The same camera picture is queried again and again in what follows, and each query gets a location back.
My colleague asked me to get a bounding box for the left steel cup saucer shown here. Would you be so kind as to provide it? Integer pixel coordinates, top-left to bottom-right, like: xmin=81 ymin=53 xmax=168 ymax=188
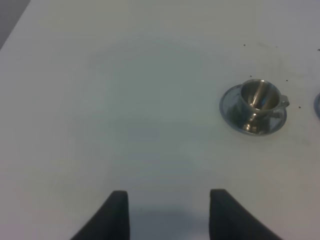
xmin=219 ymin=84 xmax=287 ymax=136

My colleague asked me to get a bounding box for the steel cup saucer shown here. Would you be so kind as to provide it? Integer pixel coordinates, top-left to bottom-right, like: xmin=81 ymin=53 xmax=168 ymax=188
xmin=313 ymin=93 xmax=320 ymax=117
xmin=219 ymin=84 xmax=287 ymax=136

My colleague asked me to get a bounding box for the right steel cup saucer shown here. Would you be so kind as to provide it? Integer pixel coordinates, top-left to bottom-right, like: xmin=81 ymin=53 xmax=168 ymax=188
xmin=313 ymin=93 xmax=320 ymax=117

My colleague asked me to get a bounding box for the left stainless steel teacup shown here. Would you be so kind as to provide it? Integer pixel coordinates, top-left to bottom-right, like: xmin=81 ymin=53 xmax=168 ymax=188
xmin=237 ymin=79 xmax=290 ymax=122

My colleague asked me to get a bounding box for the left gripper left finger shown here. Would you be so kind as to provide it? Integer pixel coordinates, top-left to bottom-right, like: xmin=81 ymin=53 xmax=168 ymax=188
xmin=72 ymin=190 xmax=131 ymax=240

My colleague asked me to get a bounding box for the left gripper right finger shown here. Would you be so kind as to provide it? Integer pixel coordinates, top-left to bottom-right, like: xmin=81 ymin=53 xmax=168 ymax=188
xmin=209 ymin=189 xmax=281 ymax=240

